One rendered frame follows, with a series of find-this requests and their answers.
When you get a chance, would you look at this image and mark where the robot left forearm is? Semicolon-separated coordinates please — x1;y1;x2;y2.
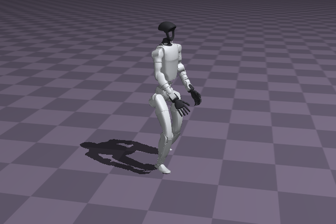
179;69;191;91

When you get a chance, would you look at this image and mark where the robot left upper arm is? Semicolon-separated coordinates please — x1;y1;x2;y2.
177;44;184;72

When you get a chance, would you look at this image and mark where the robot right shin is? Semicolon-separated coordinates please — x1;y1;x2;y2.
157;132;172;166

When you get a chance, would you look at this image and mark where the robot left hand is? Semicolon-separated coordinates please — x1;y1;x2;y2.
188;84;202;106

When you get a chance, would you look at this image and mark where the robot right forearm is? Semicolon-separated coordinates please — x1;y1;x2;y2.
156;73;176;100

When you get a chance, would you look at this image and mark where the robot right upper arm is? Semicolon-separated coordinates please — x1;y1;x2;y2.
152;48;164;80

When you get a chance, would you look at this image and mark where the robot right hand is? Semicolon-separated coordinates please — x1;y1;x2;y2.
169;94;190;117

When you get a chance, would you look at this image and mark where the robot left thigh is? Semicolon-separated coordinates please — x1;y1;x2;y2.
168;90;183;134

